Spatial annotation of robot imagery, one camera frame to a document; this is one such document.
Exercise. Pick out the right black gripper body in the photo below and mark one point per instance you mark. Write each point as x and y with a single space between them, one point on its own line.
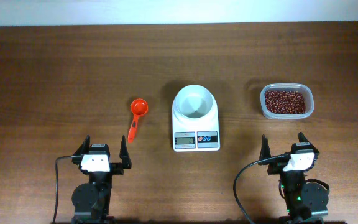
276 165

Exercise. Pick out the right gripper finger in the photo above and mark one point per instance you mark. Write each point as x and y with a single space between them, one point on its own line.
265 154
302 138

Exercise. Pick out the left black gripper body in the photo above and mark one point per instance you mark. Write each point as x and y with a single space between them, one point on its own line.
117 166

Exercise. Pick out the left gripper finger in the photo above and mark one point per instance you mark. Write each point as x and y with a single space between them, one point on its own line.
124 154
84 147

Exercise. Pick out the orange plastic measuring scoop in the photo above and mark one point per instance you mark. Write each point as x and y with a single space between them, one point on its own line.
139 107

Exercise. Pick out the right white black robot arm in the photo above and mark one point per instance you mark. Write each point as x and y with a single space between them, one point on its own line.
306 199

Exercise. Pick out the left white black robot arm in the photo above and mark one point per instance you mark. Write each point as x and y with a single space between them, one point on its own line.
91 200

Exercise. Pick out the white digital kitchen scale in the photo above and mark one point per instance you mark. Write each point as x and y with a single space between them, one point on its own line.
196 135

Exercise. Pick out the white round bowl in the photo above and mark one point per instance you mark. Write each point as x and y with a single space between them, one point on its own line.
193 102

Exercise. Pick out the clear plastic food container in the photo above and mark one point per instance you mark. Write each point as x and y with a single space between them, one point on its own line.
303 89

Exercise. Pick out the red adzuki beans in container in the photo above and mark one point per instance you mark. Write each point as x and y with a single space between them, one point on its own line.
285 102

